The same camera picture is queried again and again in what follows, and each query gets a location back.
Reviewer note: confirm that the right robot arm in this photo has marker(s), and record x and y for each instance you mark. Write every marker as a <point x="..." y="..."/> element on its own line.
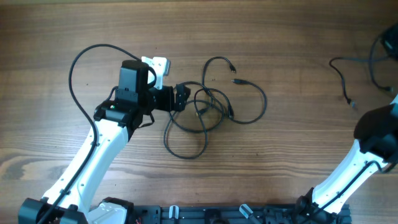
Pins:
<point x="374" y="150"/>

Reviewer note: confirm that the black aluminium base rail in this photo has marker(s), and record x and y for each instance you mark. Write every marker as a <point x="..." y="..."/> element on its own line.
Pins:
<point x="224" y="214"/>

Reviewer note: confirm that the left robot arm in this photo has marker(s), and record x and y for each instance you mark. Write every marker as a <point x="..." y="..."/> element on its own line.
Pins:
<point x="139" y="92"/>

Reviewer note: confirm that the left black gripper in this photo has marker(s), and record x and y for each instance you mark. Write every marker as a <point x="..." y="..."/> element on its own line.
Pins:
<point x="167" y="104"/>

